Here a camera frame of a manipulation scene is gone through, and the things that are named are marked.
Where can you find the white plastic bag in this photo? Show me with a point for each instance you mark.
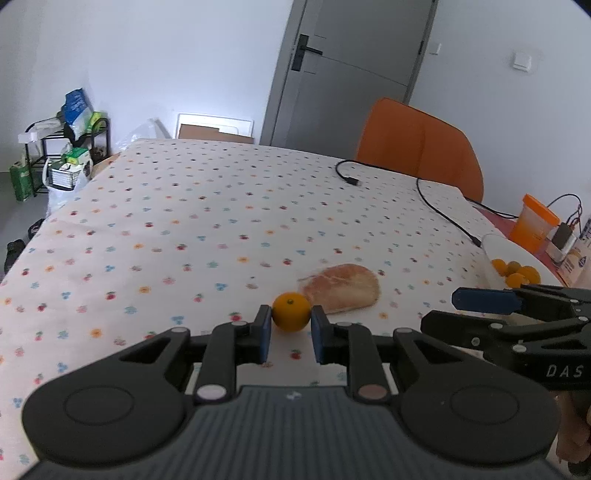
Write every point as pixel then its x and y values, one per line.
pixel 60 194

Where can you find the clear plastic cup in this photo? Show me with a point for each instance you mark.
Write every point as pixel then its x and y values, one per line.
pixel 575 265

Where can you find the black charger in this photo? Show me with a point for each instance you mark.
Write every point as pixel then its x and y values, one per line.
pixel 562 235

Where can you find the white board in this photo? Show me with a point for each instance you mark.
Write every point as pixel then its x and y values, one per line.
pixel 212 118

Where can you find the white item on rack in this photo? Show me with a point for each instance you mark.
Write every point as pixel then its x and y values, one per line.
pixel 34 134

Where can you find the bread bun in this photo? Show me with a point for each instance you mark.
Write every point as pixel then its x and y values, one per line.
pixel 341 286

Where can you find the person's right hand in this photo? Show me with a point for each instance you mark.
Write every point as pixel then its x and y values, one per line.
pixel 567 443

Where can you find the black shoe rack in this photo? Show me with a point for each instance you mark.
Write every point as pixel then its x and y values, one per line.
pixel 39 157

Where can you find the brown-green round fruit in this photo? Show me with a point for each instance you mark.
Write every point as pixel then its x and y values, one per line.
pixel 513 267

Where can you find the white ceramic bowl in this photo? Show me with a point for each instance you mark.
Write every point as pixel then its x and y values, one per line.
pixel 496 247

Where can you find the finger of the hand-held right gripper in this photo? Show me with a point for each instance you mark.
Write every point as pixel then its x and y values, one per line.
pixel 485 300
pixel 461 327

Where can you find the green packet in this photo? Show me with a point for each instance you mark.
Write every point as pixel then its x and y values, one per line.
pixel 98 121

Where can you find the green bag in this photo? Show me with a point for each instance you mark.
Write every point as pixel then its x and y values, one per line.
pixel 21 182

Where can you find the clear plastic bag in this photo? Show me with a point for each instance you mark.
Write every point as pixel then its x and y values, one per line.
pixel 147 134

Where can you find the cardboard sheet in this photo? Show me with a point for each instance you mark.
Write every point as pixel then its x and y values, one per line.
pixel 207 134

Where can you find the orange lidded container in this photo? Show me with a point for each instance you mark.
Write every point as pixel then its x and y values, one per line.
pixel 531 226

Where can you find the green and white box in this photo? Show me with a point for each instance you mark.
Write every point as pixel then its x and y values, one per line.
pixel 76 157

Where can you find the floral tablecloth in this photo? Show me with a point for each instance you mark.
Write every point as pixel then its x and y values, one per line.
pixel 184 221

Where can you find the orange chair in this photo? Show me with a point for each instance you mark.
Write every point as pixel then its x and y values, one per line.
pixel 415 138

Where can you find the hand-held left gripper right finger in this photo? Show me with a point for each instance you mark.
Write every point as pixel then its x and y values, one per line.
pixel 317 337

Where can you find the blue and white bag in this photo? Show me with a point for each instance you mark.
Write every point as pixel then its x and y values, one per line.
pixel 76 110

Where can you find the grey door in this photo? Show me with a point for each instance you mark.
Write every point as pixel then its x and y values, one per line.
pixel 351 83

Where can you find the black slipper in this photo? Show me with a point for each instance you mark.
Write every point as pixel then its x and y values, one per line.
pixel 14 253
pixel 36 227

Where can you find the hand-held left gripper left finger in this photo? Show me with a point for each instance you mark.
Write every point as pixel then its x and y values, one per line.
pixel 264 332

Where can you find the white light switch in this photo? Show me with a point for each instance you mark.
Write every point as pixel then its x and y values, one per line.
pixel 521 61

